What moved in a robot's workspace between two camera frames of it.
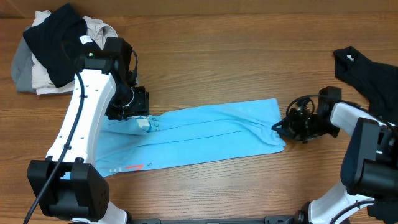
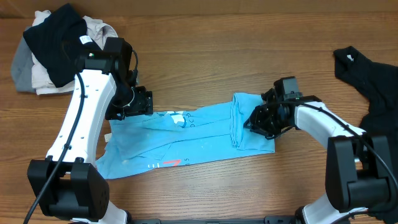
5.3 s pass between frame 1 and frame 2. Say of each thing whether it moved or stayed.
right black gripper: moved
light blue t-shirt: stayed
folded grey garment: stayed
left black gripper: stayed
